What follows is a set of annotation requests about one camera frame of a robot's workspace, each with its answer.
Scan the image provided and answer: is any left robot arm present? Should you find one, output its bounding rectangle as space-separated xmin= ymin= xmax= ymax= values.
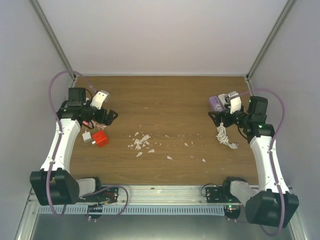
xmin=29 ymin=87 xmax=118 ymax=206

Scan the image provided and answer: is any purple plug adapter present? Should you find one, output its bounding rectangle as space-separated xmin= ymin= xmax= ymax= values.
xmin=209 ymin=96 xmax=226 ymax=112

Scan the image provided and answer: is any white USB charger plug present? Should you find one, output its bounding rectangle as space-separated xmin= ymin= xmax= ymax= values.
xmin=82 ymin=131 xmax=93 ymax=143

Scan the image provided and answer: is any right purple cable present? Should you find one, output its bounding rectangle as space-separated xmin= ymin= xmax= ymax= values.
xmin=224 ymin=88 xmax=287 ymax=237

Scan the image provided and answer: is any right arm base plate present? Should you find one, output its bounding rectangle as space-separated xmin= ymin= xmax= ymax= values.
xmin=205 ymin=186 xmax=240 ymax=204

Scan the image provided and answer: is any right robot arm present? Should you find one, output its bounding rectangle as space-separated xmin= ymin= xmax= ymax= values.
xmin=205 ymin=91 xmax=299 ymax=229

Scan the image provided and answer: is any white cable with plug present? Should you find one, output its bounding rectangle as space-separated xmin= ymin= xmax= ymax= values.
xmin=215 ymin=119 xmax=238 ymax=151

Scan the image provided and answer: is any white power strip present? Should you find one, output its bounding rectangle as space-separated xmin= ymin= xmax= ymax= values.
xmin=218 ymin=93 xmax=228 ymax=99

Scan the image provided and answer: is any slotted cable duct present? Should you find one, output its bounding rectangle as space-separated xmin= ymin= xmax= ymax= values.
xmin=38 ymin=205 xmax=225 ymax=216

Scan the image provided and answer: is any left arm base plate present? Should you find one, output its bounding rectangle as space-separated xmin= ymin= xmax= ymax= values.
xmin=77 ymin=187 xmax=119 ymax=205

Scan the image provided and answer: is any red plug block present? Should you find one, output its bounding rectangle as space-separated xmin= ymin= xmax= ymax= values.
xmin=92 ymin=130 xmax=109 ymax=148

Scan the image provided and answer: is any purple cable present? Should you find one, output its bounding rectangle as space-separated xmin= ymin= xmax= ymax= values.
xmin=46 ymin=70 xmax=129 ymax=222
xmin=224 ymin=88 xmax=287 ymax=237

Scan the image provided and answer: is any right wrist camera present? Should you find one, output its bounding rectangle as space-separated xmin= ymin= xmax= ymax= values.
xmin=224 ymin=91 xmax=242 ymax=115

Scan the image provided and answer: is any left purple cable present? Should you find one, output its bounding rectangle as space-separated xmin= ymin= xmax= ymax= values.
xmin=46 ymin=70 xmax=129 ymax=222

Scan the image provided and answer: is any aluminium rail frame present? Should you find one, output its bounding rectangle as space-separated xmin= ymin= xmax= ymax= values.
xmin=13 ymin=183 xmax=306 ymax=240

